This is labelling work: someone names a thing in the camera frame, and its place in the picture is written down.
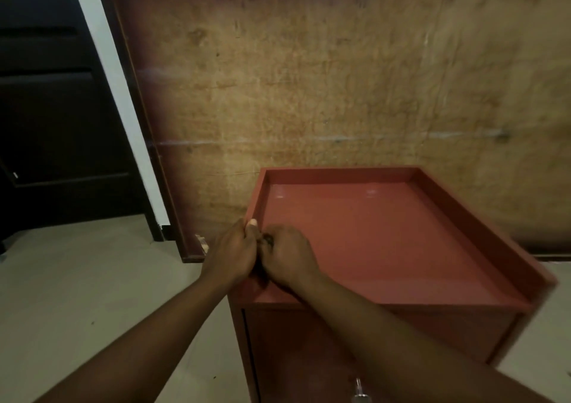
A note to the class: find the large brown plywood board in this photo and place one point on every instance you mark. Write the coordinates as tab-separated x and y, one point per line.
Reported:
334	81

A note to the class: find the person's left hand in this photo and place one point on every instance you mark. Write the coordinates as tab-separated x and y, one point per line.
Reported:
228	255

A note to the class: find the person's left thumb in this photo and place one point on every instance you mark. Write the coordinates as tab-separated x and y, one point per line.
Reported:
252	229

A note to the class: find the dark wooden door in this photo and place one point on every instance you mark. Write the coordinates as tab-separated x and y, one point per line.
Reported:
58	117

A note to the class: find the small dark fitting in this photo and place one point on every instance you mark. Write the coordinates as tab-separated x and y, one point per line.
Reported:
267	239

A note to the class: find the person's left forearm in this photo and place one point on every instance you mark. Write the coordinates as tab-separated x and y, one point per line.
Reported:
147	349

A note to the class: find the silver metal cabinet knob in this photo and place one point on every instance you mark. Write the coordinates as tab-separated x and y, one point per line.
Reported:
360	393

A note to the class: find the person's right fingers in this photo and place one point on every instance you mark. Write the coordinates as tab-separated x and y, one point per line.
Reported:
267	255

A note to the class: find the red wooden cabinet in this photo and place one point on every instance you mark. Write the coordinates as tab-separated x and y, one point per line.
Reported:
392	246

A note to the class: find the person's right forearm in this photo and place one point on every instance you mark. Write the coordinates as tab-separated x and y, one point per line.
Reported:
401	353

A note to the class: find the person's right hand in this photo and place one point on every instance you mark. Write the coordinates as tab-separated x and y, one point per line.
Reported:
290	255

